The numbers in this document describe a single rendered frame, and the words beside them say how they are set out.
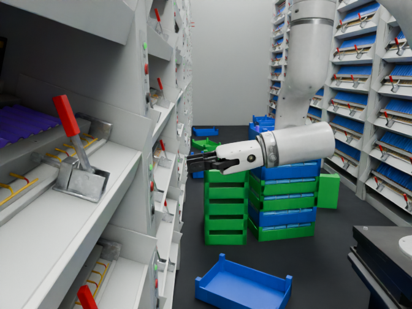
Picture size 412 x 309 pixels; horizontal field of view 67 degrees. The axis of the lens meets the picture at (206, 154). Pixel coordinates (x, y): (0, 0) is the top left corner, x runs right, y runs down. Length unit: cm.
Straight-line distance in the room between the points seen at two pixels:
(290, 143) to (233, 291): 74
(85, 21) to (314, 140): 55
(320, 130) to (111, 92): 46
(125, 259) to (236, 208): 100
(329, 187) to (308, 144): 132
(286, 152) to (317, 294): 76
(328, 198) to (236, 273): 90
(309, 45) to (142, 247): 51
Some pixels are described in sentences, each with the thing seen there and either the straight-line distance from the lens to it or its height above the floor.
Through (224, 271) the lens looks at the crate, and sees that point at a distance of 139.
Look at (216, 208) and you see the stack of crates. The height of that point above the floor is 19.
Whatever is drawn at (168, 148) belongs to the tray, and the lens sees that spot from 119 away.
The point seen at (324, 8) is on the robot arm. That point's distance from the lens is 74.
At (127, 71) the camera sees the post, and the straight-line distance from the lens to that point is 46.
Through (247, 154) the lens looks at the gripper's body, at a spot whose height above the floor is 63.
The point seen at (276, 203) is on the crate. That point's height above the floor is 19.
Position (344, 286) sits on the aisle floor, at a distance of 143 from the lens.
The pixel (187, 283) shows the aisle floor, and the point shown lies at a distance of 134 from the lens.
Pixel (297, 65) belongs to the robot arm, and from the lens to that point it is 72.
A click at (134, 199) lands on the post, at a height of 62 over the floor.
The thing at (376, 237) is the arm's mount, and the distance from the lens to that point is 101.
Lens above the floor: 81
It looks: 15 degrees down
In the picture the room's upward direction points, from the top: straight up
